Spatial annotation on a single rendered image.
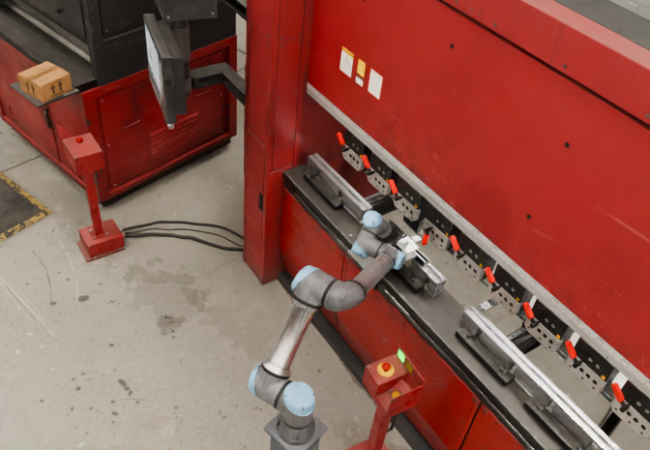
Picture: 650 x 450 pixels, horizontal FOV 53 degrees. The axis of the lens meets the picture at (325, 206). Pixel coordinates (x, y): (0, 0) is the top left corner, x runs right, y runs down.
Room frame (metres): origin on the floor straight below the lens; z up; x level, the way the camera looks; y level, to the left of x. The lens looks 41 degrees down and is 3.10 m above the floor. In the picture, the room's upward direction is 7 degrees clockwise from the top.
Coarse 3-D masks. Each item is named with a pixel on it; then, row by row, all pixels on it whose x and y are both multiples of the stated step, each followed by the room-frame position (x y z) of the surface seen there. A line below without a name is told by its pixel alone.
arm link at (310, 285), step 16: (304, 272) 1.66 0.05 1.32; (320, 272) 1.66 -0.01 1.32; (304, 288) 1.61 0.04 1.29; (320, 288) 1.60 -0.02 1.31; (304, 304) 1.57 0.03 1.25; (320, 304) 1.57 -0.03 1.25; (288, 320) 1.55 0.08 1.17; (304, 320) 1.54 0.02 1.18; (288, 336) 1.50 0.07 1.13; (272, 352) 1.48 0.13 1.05; (288, 352) 1.47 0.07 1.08; (256, 368) 1.44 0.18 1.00; (272, 368) 1.43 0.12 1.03; (288, 368) 1.45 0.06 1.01; (256, 384) 1.39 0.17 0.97; (272, 384) 1.38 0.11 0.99; (272, 400) 1.34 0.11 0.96
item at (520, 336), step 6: (522, 324) 1.92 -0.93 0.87; (516, 330) 1.91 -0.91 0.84; (522, 330) 1.90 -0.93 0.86; (510, 336) 1.86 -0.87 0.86; (516, 336) 1.86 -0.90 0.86; (522, 336) 1.88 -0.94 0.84; (528, 336) 1.87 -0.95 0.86; (516, 342) 1.83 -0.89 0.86; (522, 342) 1.84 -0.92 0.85; (528, 342) 1.85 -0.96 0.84; (534, 342) 1.90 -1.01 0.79; (522, 348) 1.85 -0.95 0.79; (528, 348) 1.89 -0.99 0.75
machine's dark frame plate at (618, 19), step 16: (560, 0) 2.01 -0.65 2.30; (576, 0) 2.03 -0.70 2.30; (592, 0) 2.04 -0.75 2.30; (608, 0) 2.06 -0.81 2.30; (592, 16) 1.92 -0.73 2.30; (608, 16) 1.93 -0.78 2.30; (624, 16) 1.94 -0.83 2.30; (640, 16) 1.96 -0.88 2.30; (624, 32) 1.83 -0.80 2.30; (640, 32) 1.85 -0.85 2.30
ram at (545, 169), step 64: (320, 0) 2.82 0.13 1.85; (384, 0) 2.49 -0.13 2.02; (320, 64) 2.78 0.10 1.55; (384, 64) 2.44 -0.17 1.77; (448, 64) 2.18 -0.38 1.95; (512, 64) 1.97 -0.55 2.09; (384, 128) 2.39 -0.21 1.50; (448, 128) 2.12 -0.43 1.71; (512, 128) 1.91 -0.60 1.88; (576, 128) 1.74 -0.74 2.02; (640, 128) 1.60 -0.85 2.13; (448, 192) 2.06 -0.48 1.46; (512, 192) 1.84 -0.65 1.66; (576, 192) 1.67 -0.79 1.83; (640, 192) 1.53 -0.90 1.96; (512, 256) 1.77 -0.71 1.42; (576, 256) 1.60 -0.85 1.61; (640, 256) 1.46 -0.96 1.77; (640, 320) 1.39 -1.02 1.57; (640, 384) 1.31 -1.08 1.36
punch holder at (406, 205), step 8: (400, 176) 2.27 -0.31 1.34; (400, 184) 2.26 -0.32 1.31; (408, 184) 2.22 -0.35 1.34; (400, 192) 2.25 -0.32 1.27; (408, 192) 2.22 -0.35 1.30; (416, 192) 2.18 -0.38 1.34; (400, 200) 2.24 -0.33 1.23; (408, 200) 2.21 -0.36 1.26; (416, 200) 2.17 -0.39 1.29; (424, 200) 2.17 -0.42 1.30; (400, 208) 2.23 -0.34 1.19; (408, 208) 2.19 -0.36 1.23; (416, 208) 2.17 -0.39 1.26; (424, 208) 2.19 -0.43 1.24; (408, 216) 2.19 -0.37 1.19; (416, 216) 2.16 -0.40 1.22; (424, 216) 2.20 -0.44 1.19
